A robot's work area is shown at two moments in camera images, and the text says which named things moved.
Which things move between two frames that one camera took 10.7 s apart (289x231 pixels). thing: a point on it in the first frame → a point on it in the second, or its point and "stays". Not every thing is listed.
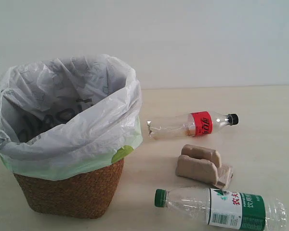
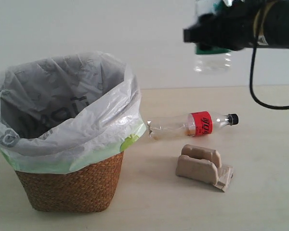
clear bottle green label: x=227 y=209 → x=209 y=61
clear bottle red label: x=193 y=124 stays
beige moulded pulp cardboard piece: x=203 y=165 stays
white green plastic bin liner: x=65 y=116 stays
